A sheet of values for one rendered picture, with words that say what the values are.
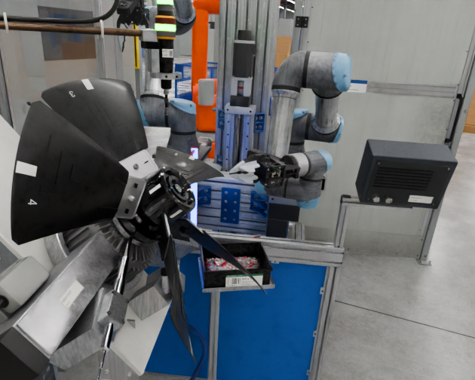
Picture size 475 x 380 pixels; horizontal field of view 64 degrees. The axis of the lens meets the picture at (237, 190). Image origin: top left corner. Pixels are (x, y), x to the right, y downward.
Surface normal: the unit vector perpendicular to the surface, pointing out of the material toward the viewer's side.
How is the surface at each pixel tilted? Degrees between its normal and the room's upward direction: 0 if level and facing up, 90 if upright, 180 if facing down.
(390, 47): 89
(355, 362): 0
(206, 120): 90
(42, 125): 70
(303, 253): 90
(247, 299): 90
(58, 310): 50
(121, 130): 43
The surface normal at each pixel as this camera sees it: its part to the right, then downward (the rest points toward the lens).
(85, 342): 0.07, 0.57
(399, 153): 0.03, -0.80
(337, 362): 0.05, -0.93
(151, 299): -0.18, 0.26
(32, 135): 0.87, -0.11
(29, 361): 0.80, -0.53
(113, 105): 0.41, -0.49
